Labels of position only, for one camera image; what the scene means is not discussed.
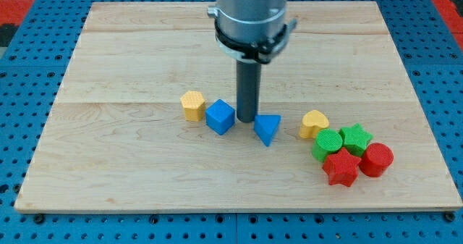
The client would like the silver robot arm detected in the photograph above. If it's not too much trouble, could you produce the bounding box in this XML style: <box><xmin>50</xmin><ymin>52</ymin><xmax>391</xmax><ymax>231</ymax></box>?
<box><xmin>207</xmin><ymin>0</ymin><xmax>297</xmax><ymax>64</ymax></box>

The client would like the blue cube block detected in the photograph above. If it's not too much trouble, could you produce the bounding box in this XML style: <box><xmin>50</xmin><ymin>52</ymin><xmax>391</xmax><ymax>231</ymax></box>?
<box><xmin>205</xmin><ymin>99</ymin><xmax>235</xmax><ymax>135</ymax></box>

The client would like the blue triangle block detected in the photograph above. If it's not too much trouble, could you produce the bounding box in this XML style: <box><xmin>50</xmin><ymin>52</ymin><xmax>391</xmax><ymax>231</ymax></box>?
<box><xmin>253</xmin><ymin>114</ymin><xmax>281</xmax><ymax>147</ymax></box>

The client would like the yellow hexagon block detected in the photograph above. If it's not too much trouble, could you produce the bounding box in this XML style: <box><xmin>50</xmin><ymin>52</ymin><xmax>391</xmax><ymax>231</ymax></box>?
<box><xmin>180</xmin><ymin>91</ymin><xmax>205</xmax><ymax>122</ymax></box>

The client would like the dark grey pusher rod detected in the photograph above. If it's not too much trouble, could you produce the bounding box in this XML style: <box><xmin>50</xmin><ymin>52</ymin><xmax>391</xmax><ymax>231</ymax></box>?
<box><xmin>236</xmin><ymin>61</ymin><xmax>261</xmax><ymax>123</ymax></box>

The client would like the yellow heart block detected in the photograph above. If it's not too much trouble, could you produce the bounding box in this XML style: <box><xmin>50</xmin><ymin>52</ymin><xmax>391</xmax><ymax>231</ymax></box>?
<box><xmin>299</xmin><ymin>110</ymin><xmax>330</xmax><ymax>139</ymax></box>

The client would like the wooden board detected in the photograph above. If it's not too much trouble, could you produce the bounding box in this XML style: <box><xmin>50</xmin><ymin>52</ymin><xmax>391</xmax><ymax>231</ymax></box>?
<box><xmin>15</xmin><ymin>1</ymin><xmax>462</xmax><ymax>214</ymax></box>

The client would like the green cylinder block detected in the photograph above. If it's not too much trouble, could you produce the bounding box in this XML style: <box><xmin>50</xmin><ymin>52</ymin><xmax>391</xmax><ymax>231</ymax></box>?
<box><xmin>312</xmin><ymin>129</ymin><xmax>343</xmax><ymax>162</ymax></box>

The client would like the red star block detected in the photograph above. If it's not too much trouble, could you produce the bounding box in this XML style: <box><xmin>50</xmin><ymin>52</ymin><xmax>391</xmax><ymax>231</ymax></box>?
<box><xmin>322</xmin><ymin>147</ymin><xmax>361</xmax><ymax>187</ymax></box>

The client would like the green star block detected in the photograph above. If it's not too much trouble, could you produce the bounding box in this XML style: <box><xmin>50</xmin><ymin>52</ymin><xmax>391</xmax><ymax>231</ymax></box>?
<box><xmin>339</xmin><ymin>123</ymin><xmax>373</xmax><ymax>157</ymax></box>

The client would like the red cylinder block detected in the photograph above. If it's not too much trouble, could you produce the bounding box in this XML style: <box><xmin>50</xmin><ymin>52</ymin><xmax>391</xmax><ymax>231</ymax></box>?
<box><xmin>359</xmin><ymin>143</ymin><xmax>394</xmax><ymax>177</ymax></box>

